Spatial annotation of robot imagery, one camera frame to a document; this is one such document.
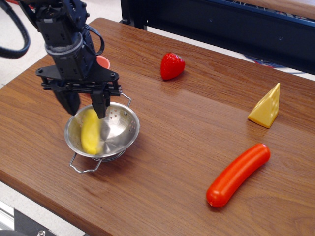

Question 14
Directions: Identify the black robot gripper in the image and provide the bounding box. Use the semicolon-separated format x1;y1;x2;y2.
36;33;121;119

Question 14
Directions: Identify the yellow plastic toy banana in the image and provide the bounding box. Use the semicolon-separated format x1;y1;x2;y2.
81;109;101;155

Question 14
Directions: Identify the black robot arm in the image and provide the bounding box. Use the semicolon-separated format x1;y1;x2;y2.
18;0;121;118

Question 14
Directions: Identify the pink plastic cup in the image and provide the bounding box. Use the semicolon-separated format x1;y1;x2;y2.
85;55;111;95

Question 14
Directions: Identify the red plastic toy strawberry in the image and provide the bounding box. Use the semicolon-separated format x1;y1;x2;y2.
160;53;186;80

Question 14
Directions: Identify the red plastic toy sausage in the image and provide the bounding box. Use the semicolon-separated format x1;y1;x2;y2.
206;143;271;207

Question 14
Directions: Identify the yellow plastic cheese wedge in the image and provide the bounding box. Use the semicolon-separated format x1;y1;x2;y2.
248;83;281;128

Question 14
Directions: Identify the wooden board top right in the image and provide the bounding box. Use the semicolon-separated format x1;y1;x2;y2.
241;0;315;20

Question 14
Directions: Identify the steel colander with wire handles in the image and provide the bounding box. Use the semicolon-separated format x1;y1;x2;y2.
64;93;140;174

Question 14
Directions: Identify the black braided cable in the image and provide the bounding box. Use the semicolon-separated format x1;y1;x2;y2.
0;0;32;59

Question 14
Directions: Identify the grey metal bracket with screw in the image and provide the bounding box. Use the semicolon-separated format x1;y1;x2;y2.
13;209;87;236

